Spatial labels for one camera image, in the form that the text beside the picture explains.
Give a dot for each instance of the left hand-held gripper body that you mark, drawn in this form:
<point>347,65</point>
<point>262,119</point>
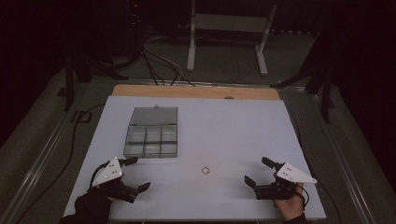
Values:
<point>109,172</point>

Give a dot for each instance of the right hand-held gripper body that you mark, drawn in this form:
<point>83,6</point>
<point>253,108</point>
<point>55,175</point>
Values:
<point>292,174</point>

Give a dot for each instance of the clear plastic compartment box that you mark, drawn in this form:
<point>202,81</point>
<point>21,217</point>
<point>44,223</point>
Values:
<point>152,137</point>

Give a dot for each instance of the person's right hand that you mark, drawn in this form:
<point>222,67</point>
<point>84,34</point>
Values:
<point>291,207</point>

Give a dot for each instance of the person's left hand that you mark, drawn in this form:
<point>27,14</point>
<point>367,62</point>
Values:
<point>91,205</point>

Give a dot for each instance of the white table mat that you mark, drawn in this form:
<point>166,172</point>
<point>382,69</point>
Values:
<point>233,140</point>

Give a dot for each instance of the black tripod stand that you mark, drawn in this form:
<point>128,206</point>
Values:
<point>326,99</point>
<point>69,90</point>

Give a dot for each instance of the black equipment tower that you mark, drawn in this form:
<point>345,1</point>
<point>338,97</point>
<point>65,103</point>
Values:
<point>134,18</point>

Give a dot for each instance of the white metal stand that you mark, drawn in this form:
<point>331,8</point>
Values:
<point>230,23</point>

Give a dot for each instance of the metal floor rail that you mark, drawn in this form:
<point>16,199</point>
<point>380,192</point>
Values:
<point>337,149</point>
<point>218,84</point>
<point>37,169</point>

